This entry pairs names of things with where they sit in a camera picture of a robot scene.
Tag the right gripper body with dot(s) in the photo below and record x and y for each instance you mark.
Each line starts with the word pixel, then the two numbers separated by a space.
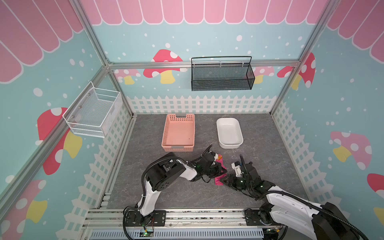
pixel 237 180

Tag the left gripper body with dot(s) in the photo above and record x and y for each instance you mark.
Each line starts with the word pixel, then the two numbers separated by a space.
pixel 214 171

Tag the magenta paper napkin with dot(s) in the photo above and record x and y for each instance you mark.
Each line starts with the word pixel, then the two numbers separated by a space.
pixel 220 177

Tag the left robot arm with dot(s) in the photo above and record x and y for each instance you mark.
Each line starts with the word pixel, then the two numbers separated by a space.
pixel 161 174

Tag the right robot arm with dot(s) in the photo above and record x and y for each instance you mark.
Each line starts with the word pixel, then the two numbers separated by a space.
pixel 316 221

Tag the white oval plastic tub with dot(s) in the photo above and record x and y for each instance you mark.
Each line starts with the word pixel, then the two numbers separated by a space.
pixel 229 133

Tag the pink perforated plastic basket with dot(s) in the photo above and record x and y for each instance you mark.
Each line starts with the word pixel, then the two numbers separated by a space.
pixel 179 133

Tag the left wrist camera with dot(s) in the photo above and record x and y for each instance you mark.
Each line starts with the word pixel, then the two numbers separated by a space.
pixel 213 157

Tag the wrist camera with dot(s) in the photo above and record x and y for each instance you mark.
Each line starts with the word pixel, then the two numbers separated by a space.
pixel 213 157
pixel 236 166

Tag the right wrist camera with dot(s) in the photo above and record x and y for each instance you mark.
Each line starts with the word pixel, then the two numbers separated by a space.
pixel 236 166

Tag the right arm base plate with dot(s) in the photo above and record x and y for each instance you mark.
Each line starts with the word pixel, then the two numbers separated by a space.
pixel 255 217

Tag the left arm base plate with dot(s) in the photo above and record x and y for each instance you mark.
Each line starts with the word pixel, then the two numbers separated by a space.
pixel 133 218

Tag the black wire mesh wall basket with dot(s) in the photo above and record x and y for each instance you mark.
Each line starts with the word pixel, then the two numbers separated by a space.
pixel 222 73

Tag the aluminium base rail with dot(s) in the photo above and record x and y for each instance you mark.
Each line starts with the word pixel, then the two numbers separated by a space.
pixel 230 223

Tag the white wire mesh wall basket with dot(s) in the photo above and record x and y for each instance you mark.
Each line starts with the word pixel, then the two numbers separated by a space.
pixel 93 112

